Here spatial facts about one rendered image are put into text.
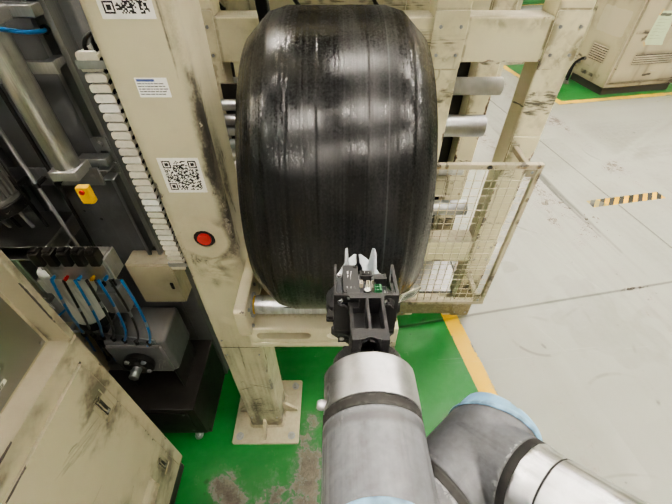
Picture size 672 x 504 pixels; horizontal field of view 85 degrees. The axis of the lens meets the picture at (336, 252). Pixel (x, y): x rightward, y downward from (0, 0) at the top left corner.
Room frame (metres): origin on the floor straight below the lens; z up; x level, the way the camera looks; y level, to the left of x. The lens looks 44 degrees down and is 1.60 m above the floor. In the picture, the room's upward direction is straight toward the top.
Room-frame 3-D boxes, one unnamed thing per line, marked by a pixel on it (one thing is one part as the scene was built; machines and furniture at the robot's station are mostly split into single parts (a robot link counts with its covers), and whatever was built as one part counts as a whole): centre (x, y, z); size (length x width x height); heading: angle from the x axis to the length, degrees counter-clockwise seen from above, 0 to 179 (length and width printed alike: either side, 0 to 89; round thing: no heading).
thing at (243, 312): (0.68, 0.21, 0.90); 0.40 x 0.03 x 0.10; 0
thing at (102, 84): (0.63, 0.37, 1.19); 0.05 x 0.04 x 0.48; 0
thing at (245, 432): (0.66, 0.29, 0.02); 0.27 x 0.27 x 0.04; 0
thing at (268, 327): (0.54, 0.03, 0.83); 0.36 x 0.09 x 0.06; 90
